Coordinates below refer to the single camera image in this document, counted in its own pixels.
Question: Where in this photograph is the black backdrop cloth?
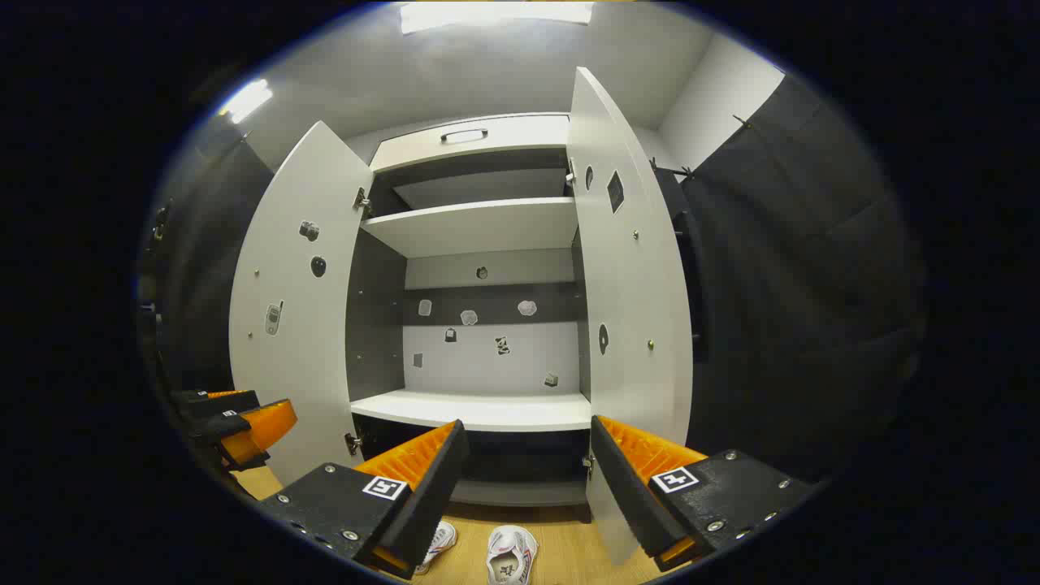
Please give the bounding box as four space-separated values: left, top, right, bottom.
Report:
138 114 273 407
654 73 927 480

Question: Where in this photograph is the white shoe cabinet door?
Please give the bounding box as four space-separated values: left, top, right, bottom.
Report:
229 120 375 487
566 67 694 566

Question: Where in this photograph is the ceiling light panel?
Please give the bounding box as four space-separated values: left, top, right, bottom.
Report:
219 79 274 124
398 0 594 35

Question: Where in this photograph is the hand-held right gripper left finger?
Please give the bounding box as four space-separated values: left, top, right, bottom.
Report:
258 419 470 579

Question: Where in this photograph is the white cabinet shelf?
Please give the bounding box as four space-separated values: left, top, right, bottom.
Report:
349 388 592 432
360 197 579 259

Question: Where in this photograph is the white canvas shoe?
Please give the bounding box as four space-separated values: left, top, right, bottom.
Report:
486 526 539 585
414 522 457 576

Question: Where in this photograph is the white grey shoe cabinet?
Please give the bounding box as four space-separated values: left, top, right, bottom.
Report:
345 112 594 509

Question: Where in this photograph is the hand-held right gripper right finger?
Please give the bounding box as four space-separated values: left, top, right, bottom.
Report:
589 414 817 571

